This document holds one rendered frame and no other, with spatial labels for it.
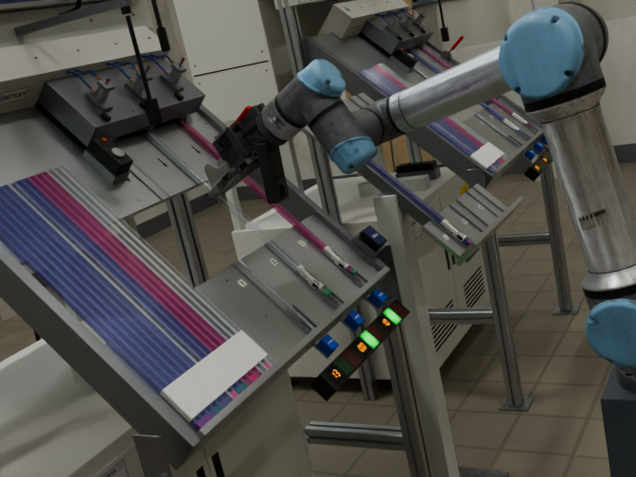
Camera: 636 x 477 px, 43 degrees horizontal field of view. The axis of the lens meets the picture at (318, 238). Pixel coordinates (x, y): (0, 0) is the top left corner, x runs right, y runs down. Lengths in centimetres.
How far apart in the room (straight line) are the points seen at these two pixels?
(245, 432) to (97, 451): 43
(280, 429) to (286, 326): 54
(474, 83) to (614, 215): 33
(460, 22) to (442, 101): 428
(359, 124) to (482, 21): 426
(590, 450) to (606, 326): 114
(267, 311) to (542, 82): 61
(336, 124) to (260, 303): 34
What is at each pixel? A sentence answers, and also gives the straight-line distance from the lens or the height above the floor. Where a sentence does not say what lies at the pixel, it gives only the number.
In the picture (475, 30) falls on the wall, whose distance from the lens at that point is 565.
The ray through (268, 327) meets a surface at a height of 76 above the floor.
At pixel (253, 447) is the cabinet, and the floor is 39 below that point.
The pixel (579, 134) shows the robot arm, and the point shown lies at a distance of 119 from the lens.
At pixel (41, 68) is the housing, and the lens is 156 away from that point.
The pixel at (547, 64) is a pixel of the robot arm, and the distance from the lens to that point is 116.
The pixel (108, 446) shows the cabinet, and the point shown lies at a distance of 149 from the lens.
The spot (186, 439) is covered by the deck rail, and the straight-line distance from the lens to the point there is 116.
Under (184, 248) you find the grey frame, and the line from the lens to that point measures 197.
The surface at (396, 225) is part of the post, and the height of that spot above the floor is 75.
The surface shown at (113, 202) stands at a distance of 146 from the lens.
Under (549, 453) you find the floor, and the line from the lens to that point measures 235.
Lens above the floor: 123
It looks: 14 degrees down
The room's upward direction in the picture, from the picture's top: 13 degrees counter-clockwise
